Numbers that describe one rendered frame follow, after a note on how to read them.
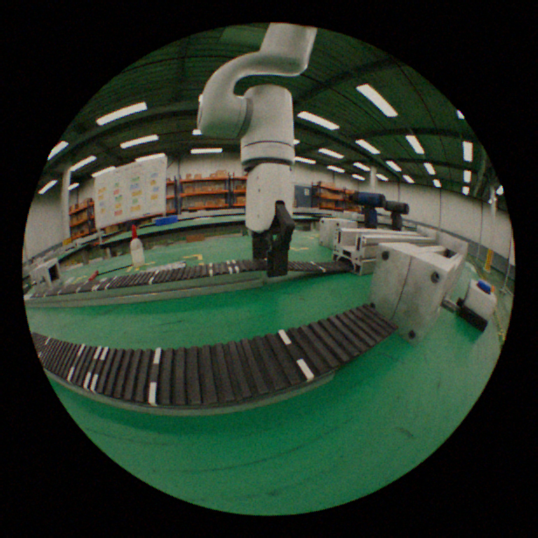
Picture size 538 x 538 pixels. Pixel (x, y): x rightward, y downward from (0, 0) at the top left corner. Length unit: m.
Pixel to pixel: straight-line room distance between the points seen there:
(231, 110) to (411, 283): 0.30
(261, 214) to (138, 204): 2.92
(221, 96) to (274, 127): 0.09
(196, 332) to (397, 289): 0.24
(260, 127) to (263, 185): 0.09
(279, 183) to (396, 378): 0.26
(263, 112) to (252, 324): 0.29
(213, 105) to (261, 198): 0.16
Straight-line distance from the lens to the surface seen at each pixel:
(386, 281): 0.22
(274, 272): 0.25
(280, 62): 0.33
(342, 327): 0.15
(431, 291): 0.20
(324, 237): 0.58
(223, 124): 0.26
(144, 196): 3.06
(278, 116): 0.28
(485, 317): 0.38
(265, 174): 0.23
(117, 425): 0.17
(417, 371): 0.20
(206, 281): 0.26
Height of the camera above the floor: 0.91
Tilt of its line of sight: 21 degrees down
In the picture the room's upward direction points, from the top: straight up
